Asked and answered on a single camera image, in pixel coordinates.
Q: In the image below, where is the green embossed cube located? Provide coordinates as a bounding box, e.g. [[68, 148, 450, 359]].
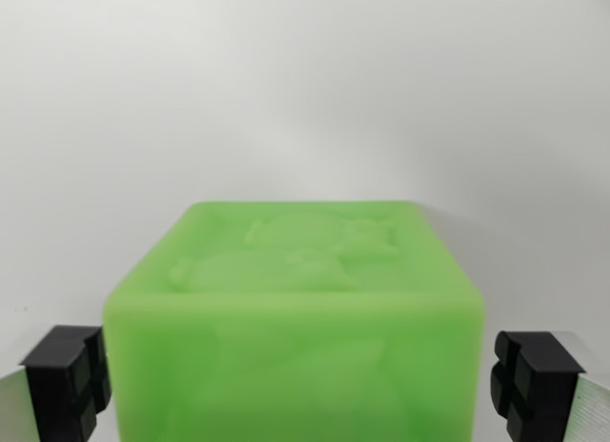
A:
[[101, 199, 485, 442]]

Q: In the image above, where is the black-padded silver gripper left finger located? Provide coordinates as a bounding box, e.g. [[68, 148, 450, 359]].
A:
[[0, 325, 112, 442]]

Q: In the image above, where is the black-padded silver gripper right finger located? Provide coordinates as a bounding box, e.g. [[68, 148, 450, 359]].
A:
[[489, 330, 610, 442]]

